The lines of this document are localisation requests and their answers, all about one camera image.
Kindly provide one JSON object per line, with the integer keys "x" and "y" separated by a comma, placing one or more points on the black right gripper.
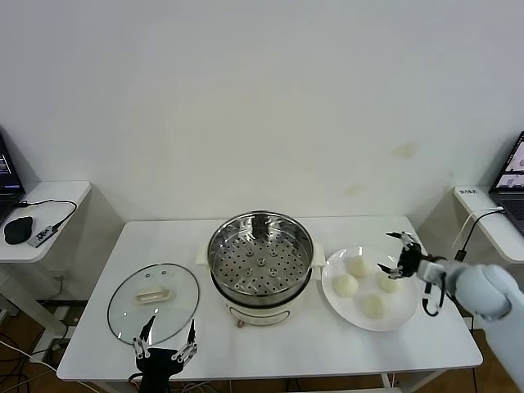
{"x": 410, "y": 262}

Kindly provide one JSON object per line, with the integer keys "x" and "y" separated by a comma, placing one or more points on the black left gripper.
{"x": 157, "y": 362}

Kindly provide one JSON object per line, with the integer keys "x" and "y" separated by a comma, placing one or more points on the white steamed baozi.
{"x": 359, "y": 267}
{"x": 391, "y": 284}
{"x": 373, "y": 306}
{"x": 346, "y": 285}

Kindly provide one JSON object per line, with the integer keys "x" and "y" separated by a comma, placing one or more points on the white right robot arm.
{"x": 487, "y": 286}

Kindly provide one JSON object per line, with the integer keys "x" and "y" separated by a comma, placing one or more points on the perforated steel steamer basket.
{"x": 262, "y": 262}

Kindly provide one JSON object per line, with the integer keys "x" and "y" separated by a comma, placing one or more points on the white round plate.
{"x": 352, "y": 317}

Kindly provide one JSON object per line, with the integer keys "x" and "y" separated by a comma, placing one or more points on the small printed table label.
{"x": 468, "y": 192}

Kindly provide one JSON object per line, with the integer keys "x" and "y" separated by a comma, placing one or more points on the white side table with label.
{"x": 491, "y": 229}

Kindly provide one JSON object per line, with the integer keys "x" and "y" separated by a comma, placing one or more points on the cream electric cooking pot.
{"x": 262, "y": 313}

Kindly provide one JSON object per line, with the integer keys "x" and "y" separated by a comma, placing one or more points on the white work table leg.
{"x": 385, "y": 380}

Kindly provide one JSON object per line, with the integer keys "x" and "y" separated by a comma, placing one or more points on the grey laptop with bright screen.
{"x": 509, "y": 196}

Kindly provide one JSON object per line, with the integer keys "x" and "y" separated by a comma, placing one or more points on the grey usb hub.
{"x": 41, "y": 236}

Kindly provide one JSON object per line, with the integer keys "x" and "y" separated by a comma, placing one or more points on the white side table with mouse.
{"x": 61, "y": 192}

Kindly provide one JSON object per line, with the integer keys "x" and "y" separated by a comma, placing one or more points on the black computer mouse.
{"x": 18, "y": 230}

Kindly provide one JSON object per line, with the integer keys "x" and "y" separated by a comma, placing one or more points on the black laptop with dark screen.
{"x": 8, "y": 172}

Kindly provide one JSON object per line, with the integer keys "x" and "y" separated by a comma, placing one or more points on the white wall outlet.
{"x": 60, "y": 277}

